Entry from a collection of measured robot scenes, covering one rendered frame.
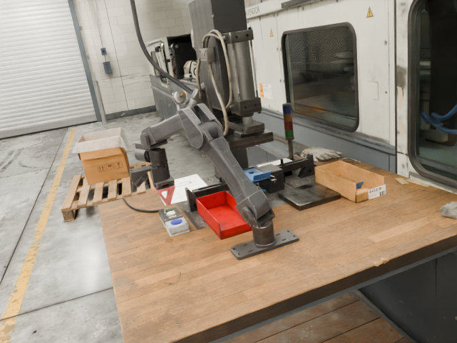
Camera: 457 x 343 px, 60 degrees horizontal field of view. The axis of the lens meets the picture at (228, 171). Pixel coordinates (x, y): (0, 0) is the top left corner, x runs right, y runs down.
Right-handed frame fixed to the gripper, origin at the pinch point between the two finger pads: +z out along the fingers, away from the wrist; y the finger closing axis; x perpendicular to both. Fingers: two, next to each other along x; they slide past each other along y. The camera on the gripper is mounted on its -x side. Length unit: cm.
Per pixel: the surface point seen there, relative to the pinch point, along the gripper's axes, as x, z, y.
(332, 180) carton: 58, 2, 18
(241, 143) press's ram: 30.5, -15.6, 2.6
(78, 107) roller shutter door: -31, 71, -920
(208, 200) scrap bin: 14.6, 2.8, 2.4
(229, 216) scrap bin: 18.3, 6.1, 13.5
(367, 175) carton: 70, 2, 22
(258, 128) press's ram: 37.2, -20.0, 3.5
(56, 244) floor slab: -70, 101, -217
